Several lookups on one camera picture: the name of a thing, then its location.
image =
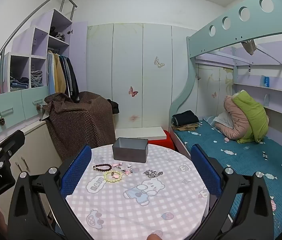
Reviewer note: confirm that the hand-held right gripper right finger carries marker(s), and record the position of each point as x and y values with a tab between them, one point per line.
206	170

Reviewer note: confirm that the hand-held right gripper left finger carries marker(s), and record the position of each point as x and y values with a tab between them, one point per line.
77	170

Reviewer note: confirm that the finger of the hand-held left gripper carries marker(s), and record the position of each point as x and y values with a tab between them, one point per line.
15	140

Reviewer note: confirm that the pink silver charm clip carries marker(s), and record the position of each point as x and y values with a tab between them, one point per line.
127	171

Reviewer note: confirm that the grey metal tin box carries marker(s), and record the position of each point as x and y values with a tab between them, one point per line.
131	155

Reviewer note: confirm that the person's right hand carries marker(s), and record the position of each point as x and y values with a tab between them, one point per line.
154	237

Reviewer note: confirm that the brown pinecone ornament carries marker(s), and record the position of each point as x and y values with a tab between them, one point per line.
39	107
1	121

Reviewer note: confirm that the mint green drawer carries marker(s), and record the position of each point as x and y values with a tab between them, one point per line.
3	111
35	100

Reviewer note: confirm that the brown dotted cloth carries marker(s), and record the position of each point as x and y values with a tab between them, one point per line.
81	125

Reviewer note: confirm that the teal printed bedsheet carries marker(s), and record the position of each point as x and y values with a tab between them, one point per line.
250	165

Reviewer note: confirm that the folded tan clothes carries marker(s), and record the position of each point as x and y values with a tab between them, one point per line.
186	128

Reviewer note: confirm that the white pillow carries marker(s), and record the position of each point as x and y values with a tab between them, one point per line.
224	121

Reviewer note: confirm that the folded jeans stack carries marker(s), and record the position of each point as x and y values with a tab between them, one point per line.
18	83

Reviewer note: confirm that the folded black clothes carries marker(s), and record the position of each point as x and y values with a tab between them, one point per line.
184	117

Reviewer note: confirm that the folded grey blue clothes stack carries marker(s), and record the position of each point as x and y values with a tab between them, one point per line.
36	78

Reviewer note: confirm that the round table, checked cloth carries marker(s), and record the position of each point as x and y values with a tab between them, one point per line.
131	217

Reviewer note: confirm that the green quilt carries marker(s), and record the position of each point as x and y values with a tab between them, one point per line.
253	115

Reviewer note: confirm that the black garment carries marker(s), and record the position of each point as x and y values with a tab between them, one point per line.
115	107

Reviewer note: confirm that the white flat board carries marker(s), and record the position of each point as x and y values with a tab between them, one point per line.
141	132

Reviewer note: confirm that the small pink butterfly sticker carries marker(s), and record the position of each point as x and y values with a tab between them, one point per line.
214	95

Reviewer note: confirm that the row of hanging clothes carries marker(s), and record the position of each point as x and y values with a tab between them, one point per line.
59	75

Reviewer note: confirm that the purple white stair shelf cabinet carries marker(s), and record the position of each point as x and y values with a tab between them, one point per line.
41	38

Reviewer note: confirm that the blue small box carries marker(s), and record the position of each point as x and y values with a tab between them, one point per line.
265	81

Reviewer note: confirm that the dark folded clothes pile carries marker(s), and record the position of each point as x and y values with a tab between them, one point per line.
57	34

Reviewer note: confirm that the white wardrobe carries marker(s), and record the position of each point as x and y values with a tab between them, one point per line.
141	75

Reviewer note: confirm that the beige butterfly sticker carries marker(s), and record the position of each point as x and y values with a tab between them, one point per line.
159	62

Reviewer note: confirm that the beige hanging cloth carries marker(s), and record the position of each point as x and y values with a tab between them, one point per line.
248	47

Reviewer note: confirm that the grey metal handrail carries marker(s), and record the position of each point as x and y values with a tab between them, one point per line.
35	10

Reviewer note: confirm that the purple bed wall shelf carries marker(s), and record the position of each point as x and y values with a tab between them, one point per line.
280	97

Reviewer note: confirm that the mint green bunk bed frame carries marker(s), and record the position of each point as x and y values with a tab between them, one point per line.
206	42

